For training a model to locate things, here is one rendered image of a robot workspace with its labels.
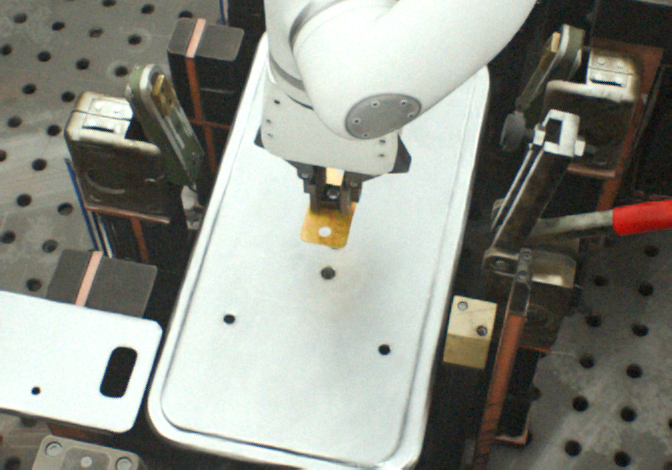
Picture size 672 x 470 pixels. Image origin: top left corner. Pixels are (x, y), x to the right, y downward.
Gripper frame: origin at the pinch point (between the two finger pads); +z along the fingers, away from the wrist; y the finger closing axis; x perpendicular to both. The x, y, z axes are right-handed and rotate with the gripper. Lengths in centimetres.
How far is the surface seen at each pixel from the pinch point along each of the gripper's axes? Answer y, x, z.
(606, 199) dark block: -23.9, -22.1, 29.1
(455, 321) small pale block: -11.4, 8.4, 2.9
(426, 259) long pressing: -7.9, -0.1, 9.3
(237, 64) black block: 13.5, -18.3, 11.6
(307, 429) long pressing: -1.6, 16.9, 9.3
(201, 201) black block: 19.3, -17.5, 37.2
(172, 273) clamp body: 17.2, -3.0, 27.0
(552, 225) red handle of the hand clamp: -17.4, 0.0, 0.2
